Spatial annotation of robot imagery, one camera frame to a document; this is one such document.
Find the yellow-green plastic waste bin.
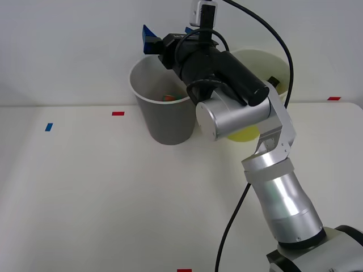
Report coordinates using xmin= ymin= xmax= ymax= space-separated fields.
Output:
xmin=226 ymin=49 xmax=293 ymax=143

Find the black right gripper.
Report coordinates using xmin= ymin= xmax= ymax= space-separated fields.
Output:
xmin=141 ymin=24 xmax=220 ymax=72

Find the grey plastic waste bin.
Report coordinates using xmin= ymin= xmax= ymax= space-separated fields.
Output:
xmin=129 ymin=55 xmax=197 ymax=146

